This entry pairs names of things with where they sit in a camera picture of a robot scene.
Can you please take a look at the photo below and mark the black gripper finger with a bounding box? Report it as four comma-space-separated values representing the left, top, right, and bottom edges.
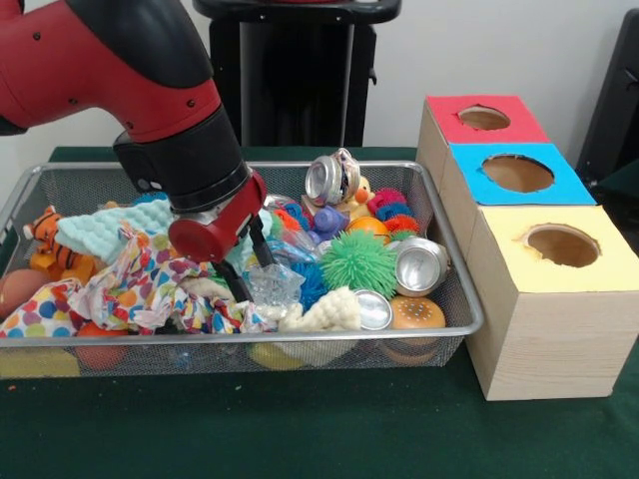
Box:
215, 257, 253, 302
250, 215, 277, 266

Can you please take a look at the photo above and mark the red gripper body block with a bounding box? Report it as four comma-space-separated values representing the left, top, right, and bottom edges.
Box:
168, 170, 269, 263

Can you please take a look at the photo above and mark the clear plastic bottle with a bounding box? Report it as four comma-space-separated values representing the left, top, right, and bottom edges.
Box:
245, 261, 307, 308

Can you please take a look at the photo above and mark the polka dot colourful cloth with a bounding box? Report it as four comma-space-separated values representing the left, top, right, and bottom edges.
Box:
0, 225, 276, 340

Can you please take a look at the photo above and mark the wooden box with three holes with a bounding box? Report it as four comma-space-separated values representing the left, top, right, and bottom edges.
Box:
414, 95, 639, 402

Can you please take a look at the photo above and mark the blue spiky rubber ball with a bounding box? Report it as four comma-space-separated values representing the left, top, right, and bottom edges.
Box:
295, 261, 330, 308

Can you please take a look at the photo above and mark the crushed silver can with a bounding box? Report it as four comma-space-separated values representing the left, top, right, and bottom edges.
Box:
305, 148, 362, 209

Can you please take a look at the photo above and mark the cream knitted cloth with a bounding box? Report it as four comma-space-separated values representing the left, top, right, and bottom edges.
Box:
180, 277, 363, 335

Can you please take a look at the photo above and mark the green spiky rubber ball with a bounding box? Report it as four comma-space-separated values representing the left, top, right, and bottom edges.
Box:
319, 230, 398, 298

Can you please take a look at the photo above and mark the small orange basketball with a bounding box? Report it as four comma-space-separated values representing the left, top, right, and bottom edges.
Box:
347, 215, 392, 243

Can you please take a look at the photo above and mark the mint green fuzzy cloth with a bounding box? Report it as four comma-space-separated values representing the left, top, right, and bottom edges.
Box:
55, 197, 181, 265

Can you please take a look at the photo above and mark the smooth silver can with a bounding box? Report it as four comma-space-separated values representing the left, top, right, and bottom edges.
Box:
392, 237, 451, 297

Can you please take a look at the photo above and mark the toy burger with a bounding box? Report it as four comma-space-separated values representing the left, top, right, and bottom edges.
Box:
387, 294, 447, 335

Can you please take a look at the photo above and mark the brown toy football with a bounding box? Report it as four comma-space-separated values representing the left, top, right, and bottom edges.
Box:
0, 267, 51, 320

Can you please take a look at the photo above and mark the dark green side table cloth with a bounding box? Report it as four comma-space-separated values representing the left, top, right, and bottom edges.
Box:
597, 158, 639, 201

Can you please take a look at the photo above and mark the black upright panel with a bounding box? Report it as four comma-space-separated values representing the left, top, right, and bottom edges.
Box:
577, 8, 639, 201

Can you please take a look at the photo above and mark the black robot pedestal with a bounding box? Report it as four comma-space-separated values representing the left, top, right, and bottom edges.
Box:
193, 0, 402, 149

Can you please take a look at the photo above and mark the shallow wire mesh bin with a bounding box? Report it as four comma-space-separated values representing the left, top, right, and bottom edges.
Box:
0, 160, 485, 378

